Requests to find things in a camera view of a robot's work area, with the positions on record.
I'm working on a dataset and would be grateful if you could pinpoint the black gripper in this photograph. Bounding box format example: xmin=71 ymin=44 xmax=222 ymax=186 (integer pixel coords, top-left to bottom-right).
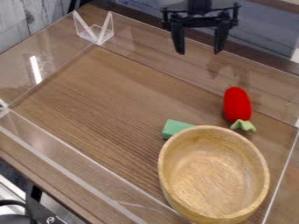
xmin=162 ymin=1 xmax=241 ymax=54

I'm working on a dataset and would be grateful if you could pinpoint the red plush strawberry toy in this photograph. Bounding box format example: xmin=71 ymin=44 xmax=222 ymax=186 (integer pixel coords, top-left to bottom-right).
xmin=223 ymin=87 xmax=257 ymax=131

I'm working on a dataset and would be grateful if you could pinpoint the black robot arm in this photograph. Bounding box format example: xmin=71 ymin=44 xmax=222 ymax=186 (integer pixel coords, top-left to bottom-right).
xmin=162 ymin=0 xmax=242 ymax=54

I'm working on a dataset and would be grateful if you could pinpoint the green foam block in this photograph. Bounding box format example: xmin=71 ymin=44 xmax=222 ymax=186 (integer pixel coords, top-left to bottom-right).
xmin=163 ymin=119 xmax=194 ymax=139

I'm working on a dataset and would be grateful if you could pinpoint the wooden oval bowl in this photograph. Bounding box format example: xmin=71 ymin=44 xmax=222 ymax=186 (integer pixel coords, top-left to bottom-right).
xmin=158 ymin=125 xmax=271 ymax=224

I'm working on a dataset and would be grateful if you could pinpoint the black metal table leg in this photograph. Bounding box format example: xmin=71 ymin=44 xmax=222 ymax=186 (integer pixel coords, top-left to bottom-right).
xmin=26 ymin=185 xmax=67 ymax=224

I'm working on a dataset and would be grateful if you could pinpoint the clear acrylic corner bracket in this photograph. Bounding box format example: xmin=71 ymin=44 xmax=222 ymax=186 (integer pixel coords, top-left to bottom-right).
xmin=73 ymin=11 xmax=115 ymax=46

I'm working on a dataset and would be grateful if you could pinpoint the clear acrylic tray wall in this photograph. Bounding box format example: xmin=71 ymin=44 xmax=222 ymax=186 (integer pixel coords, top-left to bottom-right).
xmin=0 ymin=4 xmax=299 ymax=224

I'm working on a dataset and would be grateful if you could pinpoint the black cable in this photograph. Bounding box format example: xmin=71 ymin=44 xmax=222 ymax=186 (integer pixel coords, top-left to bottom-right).
xmin=0 ymin=199 xmax=30 ymax=208

